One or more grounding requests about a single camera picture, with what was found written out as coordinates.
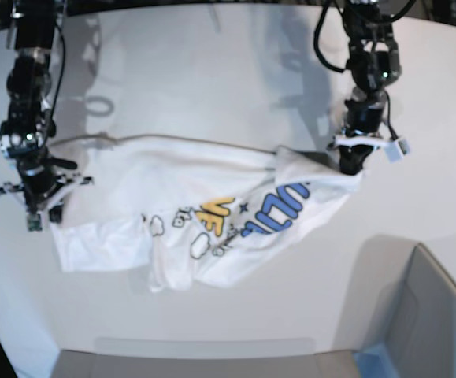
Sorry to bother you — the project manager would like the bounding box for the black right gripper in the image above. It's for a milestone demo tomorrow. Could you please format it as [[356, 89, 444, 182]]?
[[17, 153, 78, 224]]

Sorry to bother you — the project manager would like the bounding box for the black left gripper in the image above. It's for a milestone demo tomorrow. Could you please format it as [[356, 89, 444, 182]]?
[[339, 92, 387, 176]]

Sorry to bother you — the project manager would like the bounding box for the white printed t-shirt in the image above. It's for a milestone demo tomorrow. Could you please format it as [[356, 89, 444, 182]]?
[[50, 135, 363, 292]]

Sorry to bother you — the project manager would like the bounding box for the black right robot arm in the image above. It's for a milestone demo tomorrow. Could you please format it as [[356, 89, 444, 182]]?
[[0, 1, 78, 232]]

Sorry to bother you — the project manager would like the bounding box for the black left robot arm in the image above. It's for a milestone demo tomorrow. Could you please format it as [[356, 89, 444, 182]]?
[[313, 1, 402, 176]]

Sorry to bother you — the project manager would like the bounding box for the grey cardboard box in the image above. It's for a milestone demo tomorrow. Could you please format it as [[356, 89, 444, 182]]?
[[332, 235, 456, 377]]

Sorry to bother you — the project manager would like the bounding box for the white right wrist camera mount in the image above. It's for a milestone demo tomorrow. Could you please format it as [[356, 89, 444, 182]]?
[[0, 174, 94, 232]]

